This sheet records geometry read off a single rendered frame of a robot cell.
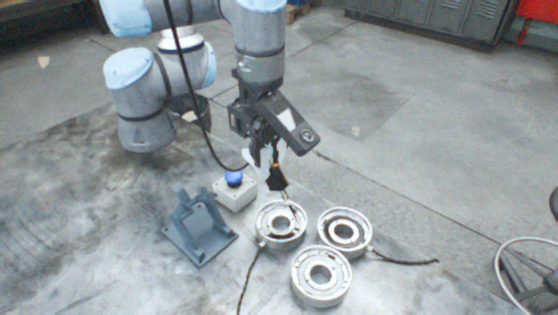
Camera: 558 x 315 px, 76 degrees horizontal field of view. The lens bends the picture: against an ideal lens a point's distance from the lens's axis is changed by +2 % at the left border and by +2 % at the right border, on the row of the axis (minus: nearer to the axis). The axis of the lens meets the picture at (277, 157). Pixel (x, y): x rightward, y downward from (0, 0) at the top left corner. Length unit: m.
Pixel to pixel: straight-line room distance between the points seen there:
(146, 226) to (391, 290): 0.50
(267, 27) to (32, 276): 0.62
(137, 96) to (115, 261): 0.38
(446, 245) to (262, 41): 1.54
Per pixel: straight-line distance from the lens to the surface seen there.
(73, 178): 0.98
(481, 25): 3.77
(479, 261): 1.89
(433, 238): 1.88
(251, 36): 0.51
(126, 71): 0.89
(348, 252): 0.69
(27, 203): 0.97
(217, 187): 0.78
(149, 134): 0.96
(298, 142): 0.54
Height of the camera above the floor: 1.39
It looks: 40 degrees down
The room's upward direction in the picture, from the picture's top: straight up
